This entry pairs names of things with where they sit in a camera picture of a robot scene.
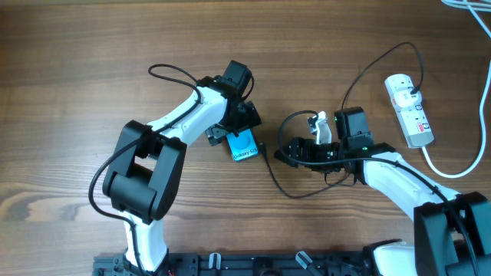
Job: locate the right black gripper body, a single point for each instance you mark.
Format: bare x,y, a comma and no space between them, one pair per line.
317,152

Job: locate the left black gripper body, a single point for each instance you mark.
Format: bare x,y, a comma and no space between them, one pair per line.
243,118

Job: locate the turquoise Galaxy S25 smartphone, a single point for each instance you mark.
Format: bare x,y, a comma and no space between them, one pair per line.
242,146

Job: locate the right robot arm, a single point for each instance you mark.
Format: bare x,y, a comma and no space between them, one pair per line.
451,229

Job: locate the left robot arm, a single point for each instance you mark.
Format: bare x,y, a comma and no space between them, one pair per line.
143,175

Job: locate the white USB charger plug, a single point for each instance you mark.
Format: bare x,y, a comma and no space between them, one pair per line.
404,99

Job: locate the white power strip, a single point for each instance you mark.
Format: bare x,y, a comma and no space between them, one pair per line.
413,121

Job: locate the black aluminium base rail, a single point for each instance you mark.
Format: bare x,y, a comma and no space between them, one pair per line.
301,263

